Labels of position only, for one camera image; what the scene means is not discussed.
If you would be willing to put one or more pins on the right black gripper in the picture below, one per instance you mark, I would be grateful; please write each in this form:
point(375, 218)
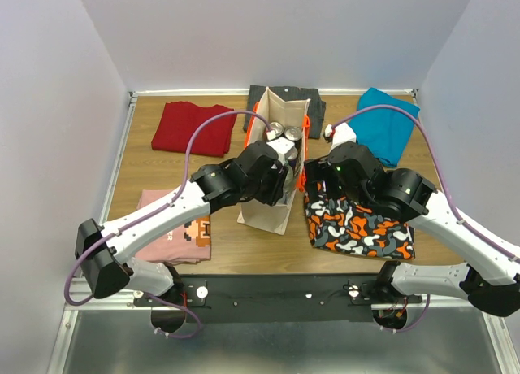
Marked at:
point(316, 170)

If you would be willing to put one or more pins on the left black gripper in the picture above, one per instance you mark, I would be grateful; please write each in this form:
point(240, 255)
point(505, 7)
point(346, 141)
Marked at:
point(279, 177)

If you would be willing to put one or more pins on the beige canvas tote bag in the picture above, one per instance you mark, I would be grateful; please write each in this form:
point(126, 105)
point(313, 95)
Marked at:
point(289, 114)

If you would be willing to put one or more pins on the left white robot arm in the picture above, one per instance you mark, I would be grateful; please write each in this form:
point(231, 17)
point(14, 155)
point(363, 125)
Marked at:
point(105, 253)

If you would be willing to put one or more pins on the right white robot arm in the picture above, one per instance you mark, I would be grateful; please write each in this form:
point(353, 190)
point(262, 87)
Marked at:
point(488, 278)

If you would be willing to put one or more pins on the silver top can right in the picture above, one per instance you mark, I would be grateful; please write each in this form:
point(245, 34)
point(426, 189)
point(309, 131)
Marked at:
point(293, 134)

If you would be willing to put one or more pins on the orange camouflage folded garment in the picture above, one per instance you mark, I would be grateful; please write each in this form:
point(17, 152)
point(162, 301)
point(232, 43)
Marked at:
point(342, 226)

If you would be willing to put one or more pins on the folded dark grey garment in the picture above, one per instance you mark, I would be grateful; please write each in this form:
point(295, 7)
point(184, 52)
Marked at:
point(316, 109)

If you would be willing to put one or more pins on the folded red shirt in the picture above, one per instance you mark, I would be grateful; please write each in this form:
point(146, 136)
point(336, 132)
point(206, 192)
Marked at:
point(181, 119)

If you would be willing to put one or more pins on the folded teal shirt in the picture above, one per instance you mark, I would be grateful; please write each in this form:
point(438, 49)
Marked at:
point(385, 132)

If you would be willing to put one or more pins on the folded pink graphic shirt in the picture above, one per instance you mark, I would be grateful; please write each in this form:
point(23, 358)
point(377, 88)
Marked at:
point(189, 243)

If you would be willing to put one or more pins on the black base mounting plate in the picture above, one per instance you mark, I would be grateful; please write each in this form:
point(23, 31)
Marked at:
point(282, 297)

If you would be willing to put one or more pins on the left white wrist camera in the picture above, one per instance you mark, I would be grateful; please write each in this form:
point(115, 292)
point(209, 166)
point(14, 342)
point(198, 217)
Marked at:
point(284, 148)

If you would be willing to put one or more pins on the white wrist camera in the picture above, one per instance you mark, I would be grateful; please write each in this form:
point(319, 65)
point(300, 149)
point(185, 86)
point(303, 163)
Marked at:
point(284, 148)
point(339, 134)

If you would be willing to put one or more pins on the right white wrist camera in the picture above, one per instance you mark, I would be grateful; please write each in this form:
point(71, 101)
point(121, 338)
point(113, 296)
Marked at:
point(339, 134)

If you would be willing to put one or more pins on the aluminium table frame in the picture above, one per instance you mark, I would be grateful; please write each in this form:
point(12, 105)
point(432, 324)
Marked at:
point(464, 132)

